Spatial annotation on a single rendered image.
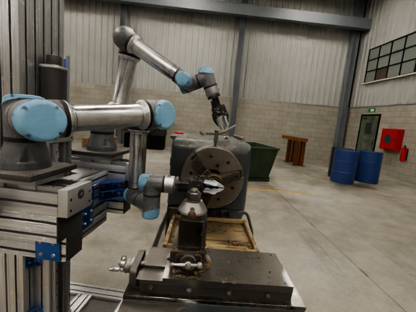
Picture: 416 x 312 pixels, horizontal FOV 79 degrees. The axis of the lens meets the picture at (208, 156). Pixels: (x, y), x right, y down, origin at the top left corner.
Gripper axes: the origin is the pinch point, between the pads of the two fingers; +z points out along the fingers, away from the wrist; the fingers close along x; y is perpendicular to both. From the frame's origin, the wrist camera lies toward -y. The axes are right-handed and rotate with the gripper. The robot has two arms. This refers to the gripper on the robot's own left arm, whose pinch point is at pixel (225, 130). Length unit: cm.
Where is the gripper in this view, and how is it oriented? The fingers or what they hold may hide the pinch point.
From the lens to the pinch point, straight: 141.4
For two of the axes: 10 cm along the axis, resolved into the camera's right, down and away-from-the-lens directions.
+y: 0.2, 1.5, -9.9
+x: 9.4, -3.3, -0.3
